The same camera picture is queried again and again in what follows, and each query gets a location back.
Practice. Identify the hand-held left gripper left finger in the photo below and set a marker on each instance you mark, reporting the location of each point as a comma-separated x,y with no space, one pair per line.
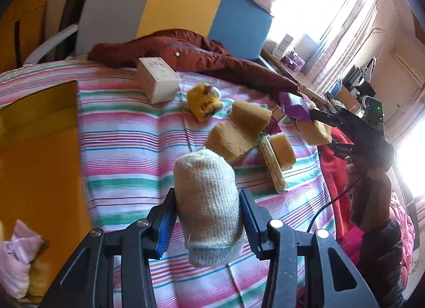
166,225

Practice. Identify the purple snack packet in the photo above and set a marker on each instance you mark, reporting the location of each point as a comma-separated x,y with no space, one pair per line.
295,107

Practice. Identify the red cloth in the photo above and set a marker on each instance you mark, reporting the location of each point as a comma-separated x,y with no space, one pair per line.
335,175

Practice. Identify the wafer biscuit packet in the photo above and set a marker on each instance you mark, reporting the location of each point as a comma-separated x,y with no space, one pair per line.
272,165

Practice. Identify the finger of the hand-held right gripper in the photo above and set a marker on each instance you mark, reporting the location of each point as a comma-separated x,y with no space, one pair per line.
327,118
340,149

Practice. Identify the yellow knit toy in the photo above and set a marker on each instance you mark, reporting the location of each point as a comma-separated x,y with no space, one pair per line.
203,102

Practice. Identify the grey yellow blue cushion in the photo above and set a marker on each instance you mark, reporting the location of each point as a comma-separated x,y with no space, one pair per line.
186,6

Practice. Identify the white rectangular box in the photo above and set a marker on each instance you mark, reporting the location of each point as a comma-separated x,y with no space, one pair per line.
157,79

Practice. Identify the striped blanket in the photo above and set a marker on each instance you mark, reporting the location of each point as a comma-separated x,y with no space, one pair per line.
132,135

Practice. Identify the beige knit sock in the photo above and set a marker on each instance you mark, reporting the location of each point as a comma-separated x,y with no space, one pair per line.
207,201

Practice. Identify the person's right hand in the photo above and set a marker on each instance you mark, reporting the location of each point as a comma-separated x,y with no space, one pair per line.
372,195

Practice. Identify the yellow wardrobe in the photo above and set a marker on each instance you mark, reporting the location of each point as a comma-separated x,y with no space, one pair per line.
20,19

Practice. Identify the purple tissue box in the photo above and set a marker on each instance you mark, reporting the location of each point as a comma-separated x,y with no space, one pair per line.
292,60

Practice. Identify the wooden desk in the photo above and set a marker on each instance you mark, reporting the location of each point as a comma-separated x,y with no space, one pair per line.
289,74

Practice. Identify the white curved metal rail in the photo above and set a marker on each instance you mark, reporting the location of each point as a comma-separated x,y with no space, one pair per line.
49,44

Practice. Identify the person's right forearm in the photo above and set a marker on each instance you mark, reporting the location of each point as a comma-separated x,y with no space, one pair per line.
385,261

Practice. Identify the maroon jacket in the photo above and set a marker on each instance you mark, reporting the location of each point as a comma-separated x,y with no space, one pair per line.
206,54

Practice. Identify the small yellow sponge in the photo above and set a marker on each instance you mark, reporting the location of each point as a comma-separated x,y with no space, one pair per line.
283,151

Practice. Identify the pink cloth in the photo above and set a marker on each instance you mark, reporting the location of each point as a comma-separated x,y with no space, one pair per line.
18,258

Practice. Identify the pink curtain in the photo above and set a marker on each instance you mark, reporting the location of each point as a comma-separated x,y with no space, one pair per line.
335,52

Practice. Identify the pink quilt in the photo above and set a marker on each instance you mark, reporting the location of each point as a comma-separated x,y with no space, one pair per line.
403,221

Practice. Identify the yellow cardboard box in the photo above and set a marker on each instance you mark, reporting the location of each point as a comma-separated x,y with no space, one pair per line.
40,175

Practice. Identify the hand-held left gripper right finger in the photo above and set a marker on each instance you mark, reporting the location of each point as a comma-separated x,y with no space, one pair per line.
249,220

